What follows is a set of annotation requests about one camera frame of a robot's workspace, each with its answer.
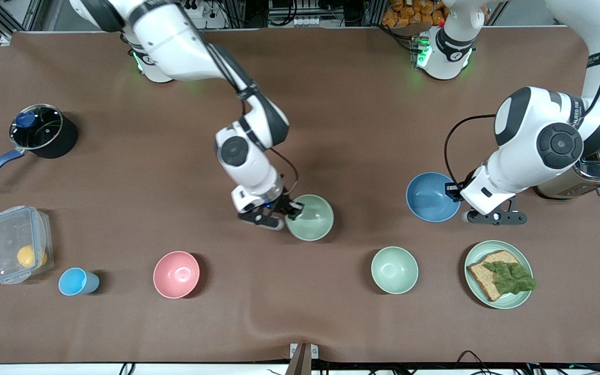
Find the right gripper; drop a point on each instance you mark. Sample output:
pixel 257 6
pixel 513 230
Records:
pixel 283 202

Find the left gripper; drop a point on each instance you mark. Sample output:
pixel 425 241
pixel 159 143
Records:
pixel 453 191

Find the blue bowl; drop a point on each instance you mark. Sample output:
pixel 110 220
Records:
pixel 427 198

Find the pale green bowl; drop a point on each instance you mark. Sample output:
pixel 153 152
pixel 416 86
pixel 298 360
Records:
pixel 313 221
pixel 395 270

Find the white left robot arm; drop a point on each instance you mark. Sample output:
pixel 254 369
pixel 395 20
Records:
pixel 539 135

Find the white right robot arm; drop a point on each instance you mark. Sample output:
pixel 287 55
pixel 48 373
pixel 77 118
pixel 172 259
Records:
pixel 175 47

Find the pink bowl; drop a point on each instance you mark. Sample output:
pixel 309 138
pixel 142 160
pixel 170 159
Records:
pixel 176 275

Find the brown bread slice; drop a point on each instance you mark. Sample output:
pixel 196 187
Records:
pixel 482 278

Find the green lettuce leaf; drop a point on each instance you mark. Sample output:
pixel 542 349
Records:
pixel 511 278

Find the pale green plate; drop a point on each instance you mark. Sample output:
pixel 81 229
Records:
pixel 508 302

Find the beige and chrome toaster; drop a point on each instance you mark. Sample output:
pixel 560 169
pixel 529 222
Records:
pixel 581 182

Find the metal table edge clamp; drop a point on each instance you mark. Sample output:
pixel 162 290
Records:
pixel 303 351

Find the bag of orange snacks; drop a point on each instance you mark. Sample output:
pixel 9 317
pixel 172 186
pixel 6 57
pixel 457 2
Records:
pixel 414 13

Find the white power strip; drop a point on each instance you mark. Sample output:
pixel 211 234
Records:
pixel 209 21
pixel 310 21

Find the blue plastic cup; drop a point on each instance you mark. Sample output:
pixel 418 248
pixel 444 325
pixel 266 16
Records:
pixel 73 282

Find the glass lid with blue knob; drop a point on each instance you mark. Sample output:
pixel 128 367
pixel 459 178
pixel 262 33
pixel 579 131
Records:
pixel 45 130

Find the yellow lemon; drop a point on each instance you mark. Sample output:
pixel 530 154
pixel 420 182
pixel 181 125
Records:
pixel 29 256

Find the clear plastic lidded container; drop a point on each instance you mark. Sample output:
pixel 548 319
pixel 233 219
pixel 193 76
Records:
pixel 8 234

